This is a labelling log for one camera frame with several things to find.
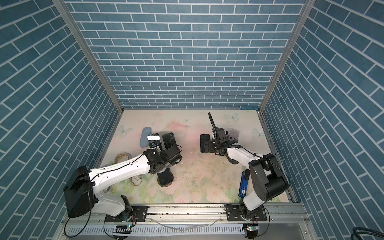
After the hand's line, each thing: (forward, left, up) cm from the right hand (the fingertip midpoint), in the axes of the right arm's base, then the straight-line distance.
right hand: (210, 144), depth 94 cm
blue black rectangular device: (-21, -20, -5) cm, 30 cm away
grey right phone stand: (+9, -16, 0) cm, 18 cm away
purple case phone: (-3, +25, +6) cm, 26 cm away
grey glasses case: (+9, +46, -3) cm, 47 cm away
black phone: (-23, +23, +1) cm, 33 cm away
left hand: (-16, +23, +3) cm, 29 cm away
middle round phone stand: (-8, -15, -5) cm, 18 cm away
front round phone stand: (-26, +23, -2) cm, 35 cm away
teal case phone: (+7, +4, -3) cm, 9 cm away
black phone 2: (-5, +33, +8) cm, 35 cm away
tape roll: (-9, +56, -4) cm, 56 cm away
